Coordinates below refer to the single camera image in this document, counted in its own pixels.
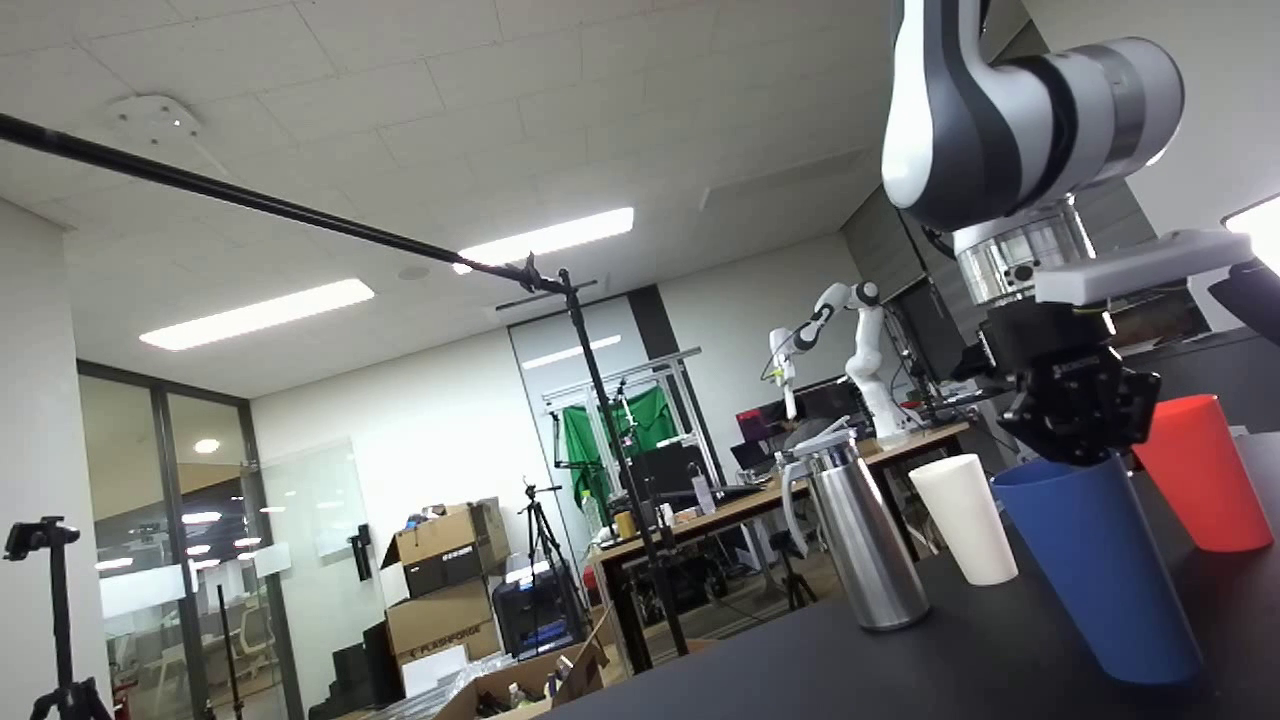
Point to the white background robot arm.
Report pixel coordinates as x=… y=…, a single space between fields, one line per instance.
x=860 y=367

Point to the white plastic cup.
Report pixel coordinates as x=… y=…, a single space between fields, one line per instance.
x=964 y=513

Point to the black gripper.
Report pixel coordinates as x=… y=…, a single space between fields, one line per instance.
x=1078 y=396

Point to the stainless steel thermos jug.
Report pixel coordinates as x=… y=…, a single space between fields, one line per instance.
x=860 y=538

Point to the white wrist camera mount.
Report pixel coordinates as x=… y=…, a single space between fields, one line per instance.
x=1140 y=267

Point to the stacked cardboard boxes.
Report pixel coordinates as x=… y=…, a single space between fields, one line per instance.
x=445 y=558

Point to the green cloth on rack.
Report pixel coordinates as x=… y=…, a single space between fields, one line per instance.
x=580 y=436

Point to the black boom pole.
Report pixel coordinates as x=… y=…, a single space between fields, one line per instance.
x=135 y=166

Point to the wooden background table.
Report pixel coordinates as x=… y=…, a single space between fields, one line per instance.
x=884 y=463

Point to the blue plastic cup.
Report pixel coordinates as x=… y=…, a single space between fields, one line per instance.
x=1094 y=548

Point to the black light stand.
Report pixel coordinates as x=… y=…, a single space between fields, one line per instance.
x=653 y=548

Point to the pink plastic cup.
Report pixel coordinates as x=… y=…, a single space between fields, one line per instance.
x=1201 y=476

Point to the black camera tripod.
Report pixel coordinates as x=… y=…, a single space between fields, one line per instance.
x=69 y=699

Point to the open cardboard box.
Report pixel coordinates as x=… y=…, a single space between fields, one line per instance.
x=529 y=690

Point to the small tripod on floor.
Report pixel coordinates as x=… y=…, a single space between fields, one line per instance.
x=544 y=546

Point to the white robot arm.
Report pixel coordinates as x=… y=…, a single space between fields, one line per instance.
x=982 y=148

